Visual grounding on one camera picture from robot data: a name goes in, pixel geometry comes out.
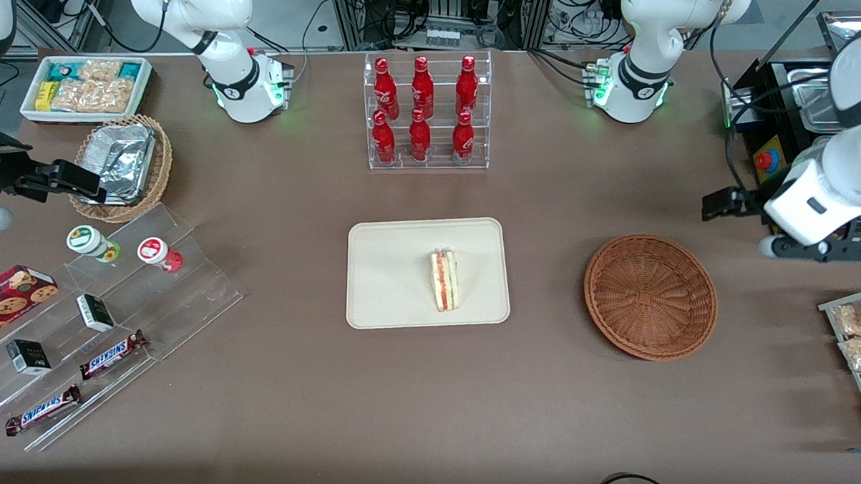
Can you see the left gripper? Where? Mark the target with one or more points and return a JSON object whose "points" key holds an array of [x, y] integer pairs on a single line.
{"points": [[750, 204]]}

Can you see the triangular sandwich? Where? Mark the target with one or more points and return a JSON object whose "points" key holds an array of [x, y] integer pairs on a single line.
{"points": [[445, 282]]}

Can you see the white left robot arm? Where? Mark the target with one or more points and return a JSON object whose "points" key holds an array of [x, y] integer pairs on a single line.
{"points": [[645, 34]]}

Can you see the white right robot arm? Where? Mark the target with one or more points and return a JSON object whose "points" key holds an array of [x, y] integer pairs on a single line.
{"points": [[231, 6]]}

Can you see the light wicker basket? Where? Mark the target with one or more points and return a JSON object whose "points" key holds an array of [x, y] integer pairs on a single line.
{"points": [[159, 168]]}

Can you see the round brown wicker basket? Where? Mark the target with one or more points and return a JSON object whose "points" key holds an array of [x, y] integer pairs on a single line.
{"points": [[650, 300]]}

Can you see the beige plastic tray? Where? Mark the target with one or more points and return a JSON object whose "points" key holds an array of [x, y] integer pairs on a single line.
{"points": [[386, 269]]}

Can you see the black food warmer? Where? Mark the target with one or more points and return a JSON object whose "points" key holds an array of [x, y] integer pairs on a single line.
{"points": [[765, 162]]}

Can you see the aluminium foil container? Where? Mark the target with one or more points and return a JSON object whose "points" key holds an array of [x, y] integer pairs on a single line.
{"points": [[118, 159]]}

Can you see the green lid snack cup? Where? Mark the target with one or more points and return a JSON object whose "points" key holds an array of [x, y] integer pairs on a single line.
{"points": [[87, 239]]}

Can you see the white rectangular snack bin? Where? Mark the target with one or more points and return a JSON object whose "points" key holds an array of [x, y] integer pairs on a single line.
{"points": [[27, 106]]}

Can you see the yellow snack packet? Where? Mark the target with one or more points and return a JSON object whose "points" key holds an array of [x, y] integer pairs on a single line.
{"points": [[44, 96]]}

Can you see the clear bag of crackers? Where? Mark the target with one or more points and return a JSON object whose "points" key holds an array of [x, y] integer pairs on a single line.
{"points": [[92, 95], [100, 70]]}

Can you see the teal snack packet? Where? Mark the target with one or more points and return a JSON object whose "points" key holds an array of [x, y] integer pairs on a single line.
{"points": [[63, 70], [130, 69]]}

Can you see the red lid snack cup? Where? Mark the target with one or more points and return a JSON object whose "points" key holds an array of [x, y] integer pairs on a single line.
{"points": [[152, 250]]}

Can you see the red cookie box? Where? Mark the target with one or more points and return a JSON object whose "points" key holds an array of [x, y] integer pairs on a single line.
{"points": [[6, 299]]}

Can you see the small black box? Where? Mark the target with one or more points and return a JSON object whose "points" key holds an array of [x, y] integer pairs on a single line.
{"points": [[95, 313], [29, 357]]}

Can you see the stainless steel pan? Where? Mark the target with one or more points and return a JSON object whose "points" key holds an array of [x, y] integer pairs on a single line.
{"points": [[808, 97]]}

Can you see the clear acrylic stepped shelf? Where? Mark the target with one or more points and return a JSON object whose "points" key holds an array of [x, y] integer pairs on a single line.
{"points": [[199, 291]]}

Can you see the Snickers chocolate bar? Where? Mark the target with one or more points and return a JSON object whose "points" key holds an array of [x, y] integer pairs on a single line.
{"points": [[111, 355], [43, 410]]}

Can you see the red cola bottle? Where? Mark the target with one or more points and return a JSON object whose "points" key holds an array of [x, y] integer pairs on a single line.
{"points": [[467, 86], [420, 138], [463, 139], [386, 90], [422, 88], [384, 144]]}

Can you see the clear acrylic bottle rack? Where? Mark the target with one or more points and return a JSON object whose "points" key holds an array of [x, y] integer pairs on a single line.
{"points": [[439, 164]]}

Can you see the white power strip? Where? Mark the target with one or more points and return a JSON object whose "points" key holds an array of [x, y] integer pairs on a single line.
{"points": [[441, 37]]}

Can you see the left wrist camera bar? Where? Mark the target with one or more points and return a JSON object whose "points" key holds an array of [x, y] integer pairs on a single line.
{"points": [[817, 250]]}

